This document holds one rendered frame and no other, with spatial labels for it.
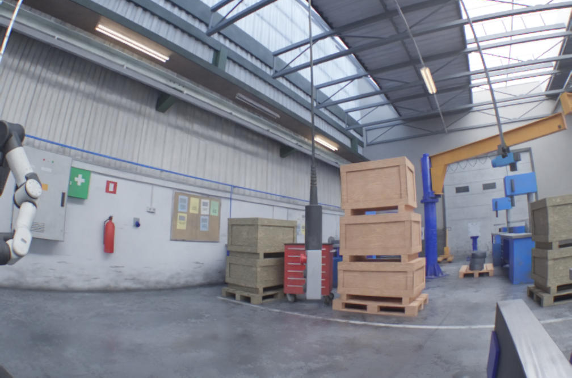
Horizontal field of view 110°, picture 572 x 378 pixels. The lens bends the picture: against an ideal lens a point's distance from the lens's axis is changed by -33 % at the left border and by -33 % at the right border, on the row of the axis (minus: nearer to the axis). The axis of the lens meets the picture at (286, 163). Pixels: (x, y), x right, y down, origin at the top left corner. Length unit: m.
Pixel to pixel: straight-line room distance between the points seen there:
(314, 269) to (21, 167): 1.13
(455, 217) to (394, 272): 9.34
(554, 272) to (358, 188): 2.96
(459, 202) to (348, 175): 9.28
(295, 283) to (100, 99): 4.33
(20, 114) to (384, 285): 5.61
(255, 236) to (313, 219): 3.90
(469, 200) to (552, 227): 9.26
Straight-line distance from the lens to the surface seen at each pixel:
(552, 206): 4.17
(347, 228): 4.24
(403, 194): 4.03
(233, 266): 5.03
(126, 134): 5.34
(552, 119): 6.24
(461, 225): 13.12
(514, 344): 0.54
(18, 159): 1.33
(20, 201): 1.31
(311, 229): 0.75
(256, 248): 4.61
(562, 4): 7.76
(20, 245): 1.14
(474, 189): 13.21
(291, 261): 4.66
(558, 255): 4.19
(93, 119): 5.20
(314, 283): 0.75
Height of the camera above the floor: 1.06
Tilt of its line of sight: 14 degrees up
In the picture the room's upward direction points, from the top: 1 degrees clockwise
